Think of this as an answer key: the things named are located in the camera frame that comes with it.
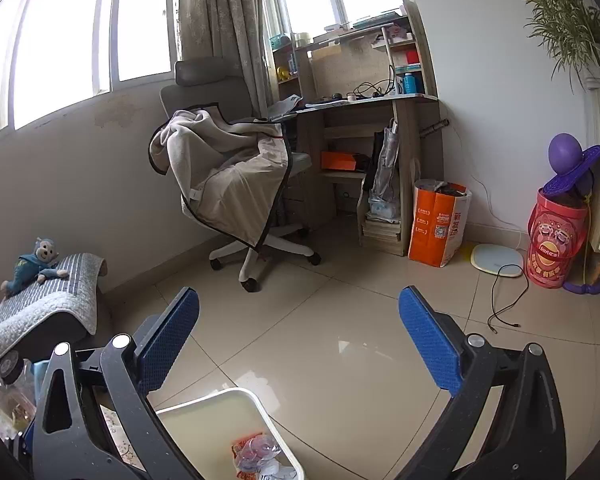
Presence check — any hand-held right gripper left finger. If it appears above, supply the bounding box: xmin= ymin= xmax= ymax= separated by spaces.
xmin=29 ymin=286 xmax=207 ymax=480

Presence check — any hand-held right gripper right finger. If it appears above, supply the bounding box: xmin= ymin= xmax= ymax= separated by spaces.
xmin=394 ymin=285 xmax=574 ymax=480

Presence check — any white trash bin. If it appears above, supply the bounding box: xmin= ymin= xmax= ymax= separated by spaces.
xmin=155 ymin=387 xmax=307 ymax=480

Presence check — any red noodle wrapper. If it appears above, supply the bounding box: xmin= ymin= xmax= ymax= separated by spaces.
xmin=231 ymin=432 xmax=281 ymax=480

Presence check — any clear plastic bottle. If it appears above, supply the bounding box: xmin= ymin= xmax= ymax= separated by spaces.
xmin=235 ymin=435 xmax=283 ymax=473

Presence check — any blue white paper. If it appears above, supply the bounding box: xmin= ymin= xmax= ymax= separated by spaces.
xmin=260 ymin=460 xmax=301 ymax=480

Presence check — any white bathroom scale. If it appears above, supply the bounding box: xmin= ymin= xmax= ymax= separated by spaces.
xmin=470 ymin=244 xmax=525 ymax=278

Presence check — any orange paper bag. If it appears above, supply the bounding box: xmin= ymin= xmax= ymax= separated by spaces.
xmin=409 ymin=179 xmax=473 ymax=268

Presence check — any stack of books under desk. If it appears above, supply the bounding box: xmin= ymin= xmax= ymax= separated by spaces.
xmin=362 ymin=212 xmax=403 ymax=248

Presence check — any low bed with quilted cover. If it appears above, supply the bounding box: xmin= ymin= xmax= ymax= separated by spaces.
xmin=0 ymin=252 xmax=108 ymax=366

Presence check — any red printed bucket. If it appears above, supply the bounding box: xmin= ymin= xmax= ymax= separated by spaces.
xmin=526 ymin=187 xmax=588 ymax=289

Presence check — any blue stuffed monkey toy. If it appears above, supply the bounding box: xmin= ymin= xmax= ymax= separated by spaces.
xmin=0 ymin=236 xmax=71 ymax=295

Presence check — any clear jar with brown balls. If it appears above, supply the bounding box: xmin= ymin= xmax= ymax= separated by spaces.
xmin=0 ymin=350 xmax=38 ymax=436

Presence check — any beige blanket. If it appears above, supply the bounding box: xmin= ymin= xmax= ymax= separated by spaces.
xmin=149 ymin=105 xmax=293 ymax=251

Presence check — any clear plastic bag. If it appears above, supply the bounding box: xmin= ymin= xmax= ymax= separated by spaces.
xmin=369 ymin=120 xmax=406 ymax=221

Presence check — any orange box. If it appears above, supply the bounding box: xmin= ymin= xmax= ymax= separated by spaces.
xmin=321 ymin=151 xmax=359 ymax=172

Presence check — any wooden desk with shelves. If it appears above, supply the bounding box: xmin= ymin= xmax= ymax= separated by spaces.
xmin=267 ymin=0 xmax=438 ymax=257

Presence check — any purple ball hopper toy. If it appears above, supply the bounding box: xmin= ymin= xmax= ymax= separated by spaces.
xmin=542 ymin=132 xmax=600 ymax=206

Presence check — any grey white office chair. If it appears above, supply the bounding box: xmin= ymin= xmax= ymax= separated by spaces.
xmin=160 ymin=59 xmax=322 ymax=293

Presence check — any grey curtain by chair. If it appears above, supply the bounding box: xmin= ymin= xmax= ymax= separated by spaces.
xmin=177 ymin=0 xmax=281 ymax=121

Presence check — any large window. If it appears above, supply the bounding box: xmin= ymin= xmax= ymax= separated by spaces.
xmin=0 ymin=0 xmax=181 ymax=146

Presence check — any green hanging plant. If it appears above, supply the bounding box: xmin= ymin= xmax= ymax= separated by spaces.
xmin=522 ymin=0 xmax=600 ymax=93

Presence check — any black cable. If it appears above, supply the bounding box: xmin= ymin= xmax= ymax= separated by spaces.
xmin=487 ymin=264 xmax=530 ymax=335

